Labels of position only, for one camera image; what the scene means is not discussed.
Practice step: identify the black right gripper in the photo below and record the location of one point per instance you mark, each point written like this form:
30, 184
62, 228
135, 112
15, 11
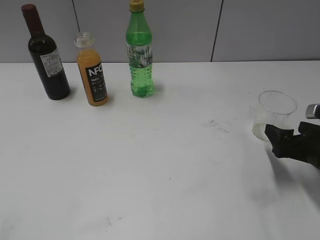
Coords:
304, 147

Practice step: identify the transparent plastic cup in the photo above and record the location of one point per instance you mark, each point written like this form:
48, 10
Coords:
273, 108

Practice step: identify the NFC orange juice bottle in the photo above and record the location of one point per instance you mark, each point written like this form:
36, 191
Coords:
91, 70

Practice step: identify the green soda bottle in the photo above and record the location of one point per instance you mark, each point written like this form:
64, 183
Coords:
139, 51

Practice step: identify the dark red wine bottle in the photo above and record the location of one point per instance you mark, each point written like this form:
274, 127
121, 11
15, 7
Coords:
45, 55

